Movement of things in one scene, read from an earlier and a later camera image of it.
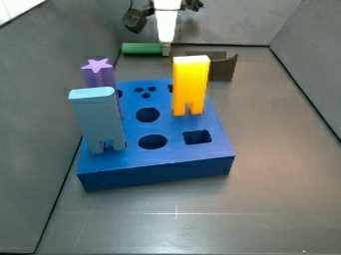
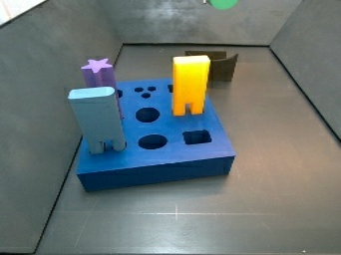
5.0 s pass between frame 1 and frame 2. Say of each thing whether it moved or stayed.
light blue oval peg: stayed
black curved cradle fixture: stayed
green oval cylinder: moved
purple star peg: stayed
